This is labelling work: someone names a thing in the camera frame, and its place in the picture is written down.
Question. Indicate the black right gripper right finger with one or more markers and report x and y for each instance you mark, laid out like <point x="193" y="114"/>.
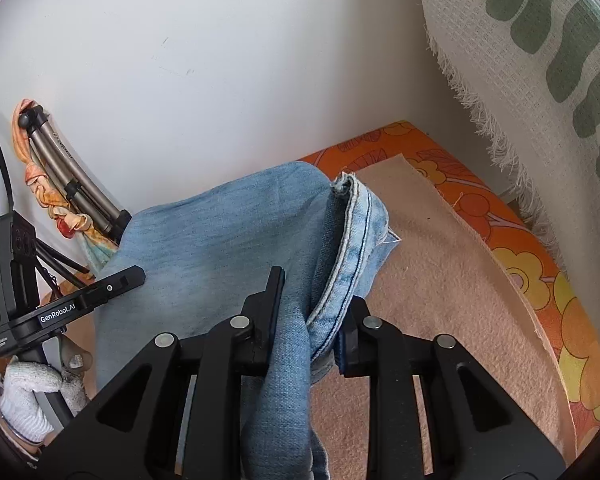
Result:
<point x="352" y="351"/>

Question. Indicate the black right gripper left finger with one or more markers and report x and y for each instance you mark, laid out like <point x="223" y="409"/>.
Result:
<point x="262" y="310"/>

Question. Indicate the light blue denim jeans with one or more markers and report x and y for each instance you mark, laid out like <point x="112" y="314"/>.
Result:
<point x="204" y="256"/>

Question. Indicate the left hand white glove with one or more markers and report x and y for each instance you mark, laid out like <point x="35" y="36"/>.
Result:
<point x="21" y="416"/>

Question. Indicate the folded tripod with colourful scarf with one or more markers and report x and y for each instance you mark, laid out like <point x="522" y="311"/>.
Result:
<point x="59" y="184"/>

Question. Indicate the white green patterned pillow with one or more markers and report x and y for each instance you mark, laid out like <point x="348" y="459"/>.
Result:
<point x="529" y="72"/>

